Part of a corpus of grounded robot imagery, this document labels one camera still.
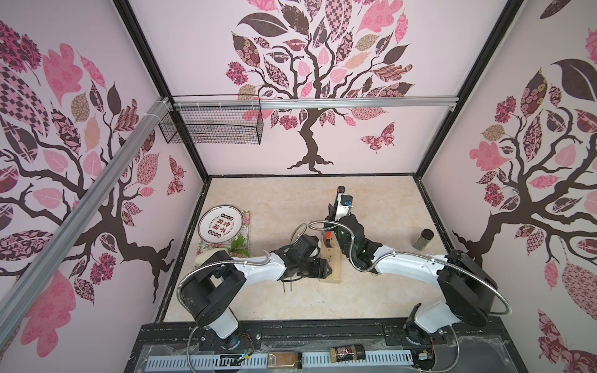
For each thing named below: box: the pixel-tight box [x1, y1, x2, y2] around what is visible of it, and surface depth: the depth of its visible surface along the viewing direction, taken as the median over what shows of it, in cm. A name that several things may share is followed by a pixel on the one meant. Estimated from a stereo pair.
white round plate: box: [197, 204, 244, 245], surface depth 102 cm
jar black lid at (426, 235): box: [413, 228, 435, 251], surface depth 89 cm
